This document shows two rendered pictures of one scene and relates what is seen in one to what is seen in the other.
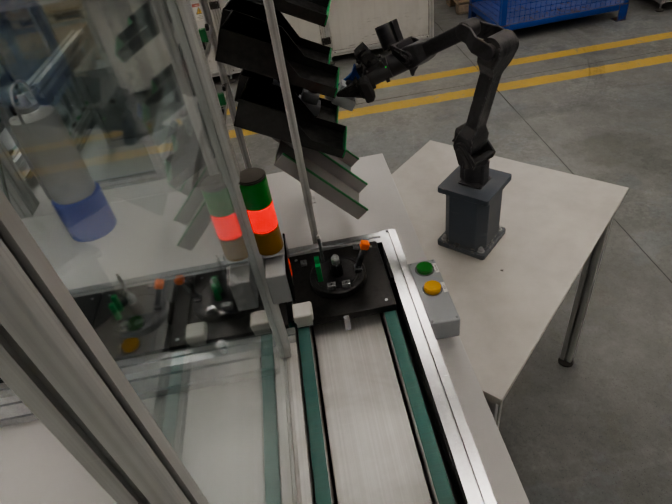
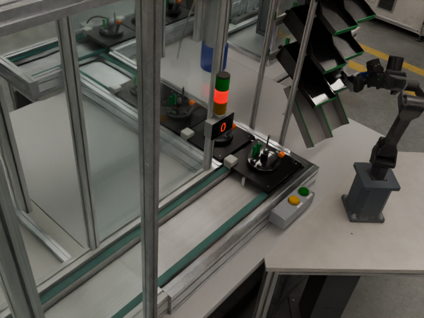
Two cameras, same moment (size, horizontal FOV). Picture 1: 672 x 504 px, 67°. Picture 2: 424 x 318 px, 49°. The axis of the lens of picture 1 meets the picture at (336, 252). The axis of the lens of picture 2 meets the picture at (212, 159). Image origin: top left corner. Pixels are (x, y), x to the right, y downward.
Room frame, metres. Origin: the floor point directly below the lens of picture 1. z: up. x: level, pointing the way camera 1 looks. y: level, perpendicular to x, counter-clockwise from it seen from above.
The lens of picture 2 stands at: (-0.37, -0.76, 2.23)
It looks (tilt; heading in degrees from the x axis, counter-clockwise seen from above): 40 degrees down; 39
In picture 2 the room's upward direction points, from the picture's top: 6 degrees clockwise
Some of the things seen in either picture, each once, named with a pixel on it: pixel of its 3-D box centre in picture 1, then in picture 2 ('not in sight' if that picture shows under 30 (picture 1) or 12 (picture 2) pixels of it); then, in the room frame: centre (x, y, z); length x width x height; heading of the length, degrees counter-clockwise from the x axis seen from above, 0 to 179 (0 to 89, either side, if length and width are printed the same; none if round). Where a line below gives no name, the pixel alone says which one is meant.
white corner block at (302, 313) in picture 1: (303, 314); (230, 161); (0.83, 0.10, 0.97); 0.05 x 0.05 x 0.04; 2
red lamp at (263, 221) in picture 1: (261, 214); (221, 94); (0.74, 0.12, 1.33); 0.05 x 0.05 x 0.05
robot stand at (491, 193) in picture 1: (472, 210); (369, 192); (1.12, -0.40, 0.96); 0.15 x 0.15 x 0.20; 46
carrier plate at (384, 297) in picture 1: (339, 281); (262, 164); (0.93, 0.00, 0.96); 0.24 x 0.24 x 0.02; 2
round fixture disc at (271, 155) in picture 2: (338, 276); (263, 161); (0.93, 0.00, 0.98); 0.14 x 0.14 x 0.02
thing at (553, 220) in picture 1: (455, 237); (357, 203); (1.16, -0.36, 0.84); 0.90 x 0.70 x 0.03; 136
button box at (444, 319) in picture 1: (432, 297); (292, 206); (0.85, -0.21, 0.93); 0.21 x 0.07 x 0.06; 2
